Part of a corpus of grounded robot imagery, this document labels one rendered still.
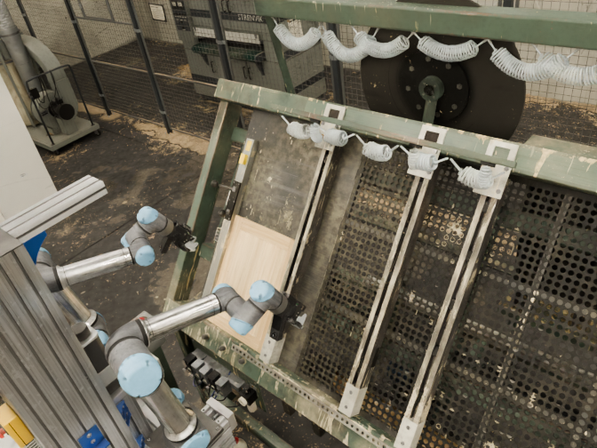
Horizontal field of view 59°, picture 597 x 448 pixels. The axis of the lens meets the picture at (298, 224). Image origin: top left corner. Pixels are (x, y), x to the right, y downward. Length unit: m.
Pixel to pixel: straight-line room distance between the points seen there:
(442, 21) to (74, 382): 1.89
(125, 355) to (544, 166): 1.44
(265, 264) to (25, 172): 3.83
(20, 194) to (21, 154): 0.41
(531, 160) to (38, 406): 1.77
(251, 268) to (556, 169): 1.42
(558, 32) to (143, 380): 1.77
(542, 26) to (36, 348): 1.97
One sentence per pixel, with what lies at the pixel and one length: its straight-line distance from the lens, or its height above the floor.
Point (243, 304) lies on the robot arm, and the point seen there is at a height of 1.58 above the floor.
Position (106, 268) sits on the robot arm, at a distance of 2.14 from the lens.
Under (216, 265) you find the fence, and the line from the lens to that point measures 2.71.
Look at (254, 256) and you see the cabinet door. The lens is 2.56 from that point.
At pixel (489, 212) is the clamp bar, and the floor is 1.68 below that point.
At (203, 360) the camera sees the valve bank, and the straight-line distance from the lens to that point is 2.82.
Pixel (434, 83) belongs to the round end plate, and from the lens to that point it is 2.42.
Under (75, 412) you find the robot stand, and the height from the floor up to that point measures 1.37.
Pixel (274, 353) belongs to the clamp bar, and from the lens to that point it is 2.46.
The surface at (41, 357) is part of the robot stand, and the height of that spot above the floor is 1.66.
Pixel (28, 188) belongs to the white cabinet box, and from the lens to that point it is 6.00.
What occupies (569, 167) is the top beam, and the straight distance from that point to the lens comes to 1.89.
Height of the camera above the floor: 2.81
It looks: 36 degrees down
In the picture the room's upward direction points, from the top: 10 degrees counter-clockwise
